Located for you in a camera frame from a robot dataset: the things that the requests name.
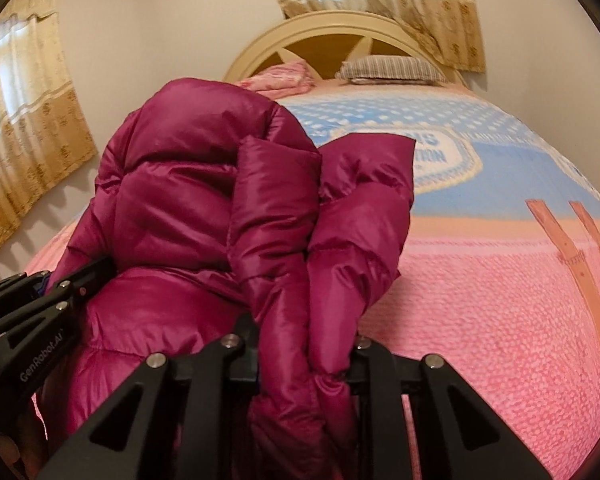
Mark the blue pink printed bedspread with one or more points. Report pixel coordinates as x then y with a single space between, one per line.
500 270

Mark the beige side window curtain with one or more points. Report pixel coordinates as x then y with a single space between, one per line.
43 133

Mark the cream wooden headboard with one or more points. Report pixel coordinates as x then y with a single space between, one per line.
325 40

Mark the striped pillow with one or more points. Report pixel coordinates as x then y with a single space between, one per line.
390 69

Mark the magenta puffer jacket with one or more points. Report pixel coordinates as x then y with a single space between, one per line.
213 202

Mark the pink folded blanket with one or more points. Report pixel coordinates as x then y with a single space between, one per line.
281 80

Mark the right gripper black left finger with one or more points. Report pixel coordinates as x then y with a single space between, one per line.
184 418

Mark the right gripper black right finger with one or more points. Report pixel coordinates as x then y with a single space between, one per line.
420 419

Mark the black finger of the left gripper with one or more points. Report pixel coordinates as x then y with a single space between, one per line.
21 289
34 338

